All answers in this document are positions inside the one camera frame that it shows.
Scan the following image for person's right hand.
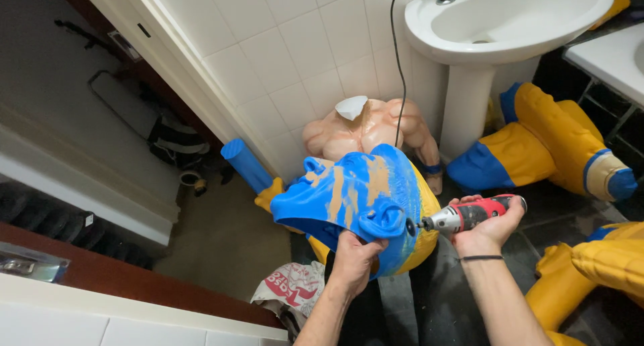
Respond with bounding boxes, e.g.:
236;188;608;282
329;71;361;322
447;194;527;259

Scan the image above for person's left hand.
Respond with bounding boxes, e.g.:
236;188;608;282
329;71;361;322
329;230;389;299

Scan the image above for red rotary tool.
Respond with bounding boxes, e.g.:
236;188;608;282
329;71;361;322
406;194;527;237

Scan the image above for blue and yellow figure head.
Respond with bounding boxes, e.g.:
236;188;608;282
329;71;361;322
270;144;441;279

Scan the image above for white plastic bag red print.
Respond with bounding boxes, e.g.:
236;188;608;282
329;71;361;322
250;260;327;332

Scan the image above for person's dark trousers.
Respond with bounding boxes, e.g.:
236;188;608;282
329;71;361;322
324;234;539;346

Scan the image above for yellow smooth figure piece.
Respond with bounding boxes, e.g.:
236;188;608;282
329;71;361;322
525;243;604;346

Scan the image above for yellow figure limb piece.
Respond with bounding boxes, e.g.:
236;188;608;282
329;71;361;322
254;177;331;265

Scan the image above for yellow and blue figure trousers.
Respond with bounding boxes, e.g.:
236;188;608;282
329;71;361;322
446;82;639;202

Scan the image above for yellow ribbed figure piece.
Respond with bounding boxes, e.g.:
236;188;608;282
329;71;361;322
571;221;644;307

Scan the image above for muscular figure torso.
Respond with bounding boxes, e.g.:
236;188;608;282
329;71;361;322
302;97;444;196

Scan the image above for blue cylinder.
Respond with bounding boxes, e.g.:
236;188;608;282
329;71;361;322
220;138;275;195

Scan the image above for white neck piece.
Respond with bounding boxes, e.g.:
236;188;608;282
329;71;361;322
334;95;369;121

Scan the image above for tape roll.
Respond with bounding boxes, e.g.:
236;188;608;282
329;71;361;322
179;170;208;197

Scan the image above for small yellow figure piece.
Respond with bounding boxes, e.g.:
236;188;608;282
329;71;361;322
589;0;632;31

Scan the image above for white tiled ledge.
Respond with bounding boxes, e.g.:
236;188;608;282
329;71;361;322
0;273;291;346

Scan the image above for grey flat board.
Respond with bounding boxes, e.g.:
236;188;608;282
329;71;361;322
88;70;163;139

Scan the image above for dark ribbed mat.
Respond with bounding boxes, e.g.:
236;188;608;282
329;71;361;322
0;181;155;271

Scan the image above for chrome fitting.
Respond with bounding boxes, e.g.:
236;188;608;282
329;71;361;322
0;241;71;285

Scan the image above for black cable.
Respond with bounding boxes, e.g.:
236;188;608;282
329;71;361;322
390;0;407;148

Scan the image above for black strap bag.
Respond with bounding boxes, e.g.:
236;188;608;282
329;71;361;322
146;112;212;169

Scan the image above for white basin on metal frame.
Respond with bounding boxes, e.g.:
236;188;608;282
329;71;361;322
562;23;644;146

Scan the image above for white pedestal sink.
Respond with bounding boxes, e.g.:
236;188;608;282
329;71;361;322
404;0;616;163

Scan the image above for white door frame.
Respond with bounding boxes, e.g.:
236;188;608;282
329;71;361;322
75;0;291;186

